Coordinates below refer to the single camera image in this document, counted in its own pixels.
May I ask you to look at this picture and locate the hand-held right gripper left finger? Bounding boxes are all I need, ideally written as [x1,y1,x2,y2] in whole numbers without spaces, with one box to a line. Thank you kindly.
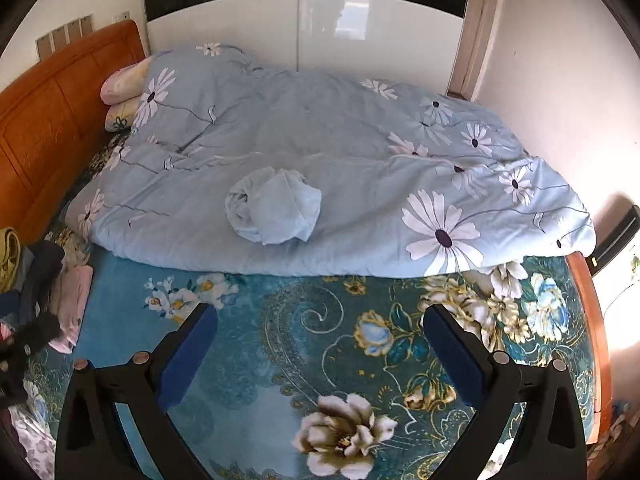
[54,302,218,480]

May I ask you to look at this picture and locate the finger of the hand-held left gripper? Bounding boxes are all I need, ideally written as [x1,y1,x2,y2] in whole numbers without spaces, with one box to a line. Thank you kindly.
[0,312,66,407]

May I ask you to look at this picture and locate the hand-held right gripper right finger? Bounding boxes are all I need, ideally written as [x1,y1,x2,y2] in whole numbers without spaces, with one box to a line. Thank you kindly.
[422,304,587,480]

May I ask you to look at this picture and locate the light blue t-shirt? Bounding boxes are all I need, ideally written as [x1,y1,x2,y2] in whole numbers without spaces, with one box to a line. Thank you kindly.
[224,167,322,246]

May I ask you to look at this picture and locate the pink folded clothes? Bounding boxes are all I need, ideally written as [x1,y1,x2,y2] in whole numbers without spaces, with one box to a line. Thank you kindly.
[47,264,95,353]

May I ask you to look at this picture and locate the dark blue garment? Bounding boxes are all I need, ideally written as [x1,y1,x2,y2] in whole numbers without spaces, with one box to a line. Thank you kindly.
[0,240,66,328]

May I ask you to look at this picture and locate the yellow patterned garment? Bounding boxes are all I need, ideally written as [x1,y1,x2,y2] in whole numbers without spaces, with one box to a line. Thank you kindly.
[0,227,23,293]

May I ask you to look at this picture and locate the teal floral blanket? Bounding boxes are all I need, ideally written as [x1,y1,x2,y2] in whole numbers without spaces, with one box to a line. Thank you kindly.
[20,132,598,480]

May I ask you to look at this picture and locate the grey floral bed sheet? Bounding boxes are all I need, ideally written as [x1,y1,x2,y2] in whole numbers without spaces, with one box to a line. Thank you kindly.
[7,400,56,480]

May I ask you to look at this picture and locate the black device with green light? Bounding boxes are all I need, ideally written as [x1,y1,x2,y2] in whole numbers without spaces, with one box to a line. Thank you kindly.
[586,204,640,277]

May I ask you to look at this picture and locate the orange wooden headboard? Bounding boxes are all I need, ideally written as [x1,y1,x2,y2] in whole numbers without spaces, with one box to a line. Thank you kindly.
[0,19,147,246]

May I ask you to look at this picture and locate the cream floral pillow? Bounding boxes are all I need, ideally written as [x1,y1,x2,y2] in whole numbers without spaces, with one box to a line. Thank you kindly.
[104,96,143,132]

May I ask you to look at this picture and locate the light blue floral duvet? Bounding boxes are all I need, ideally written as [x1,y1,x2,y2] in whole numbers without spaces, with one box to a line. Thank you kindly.
[65,41,597,277]

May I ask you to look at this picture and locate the pink floral pillow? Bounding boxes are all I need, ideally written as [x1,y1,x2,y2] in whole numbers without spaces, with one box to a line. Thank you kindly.
[100,56,153,106]

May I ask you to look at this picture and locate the beige door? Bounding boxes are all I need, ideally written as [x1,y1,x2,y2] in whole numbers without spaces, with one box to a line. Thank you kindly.
[446,0,488,101]

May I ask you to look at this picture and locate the white glossy wardrobe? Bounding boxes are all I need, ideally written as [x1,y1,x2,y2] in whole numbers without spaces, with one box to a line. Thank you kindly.
[142,0,473,96]

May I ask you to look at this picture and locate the wooden bed frame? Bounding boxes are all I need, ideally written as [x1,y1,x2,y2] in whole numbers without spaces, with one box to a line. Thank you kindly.
[564,251,614,447]

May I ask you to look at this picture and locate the beige wall panel row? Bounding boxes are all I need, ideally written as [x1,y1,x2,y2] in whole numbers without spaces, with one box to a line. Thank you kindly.
[36,14,96,57]

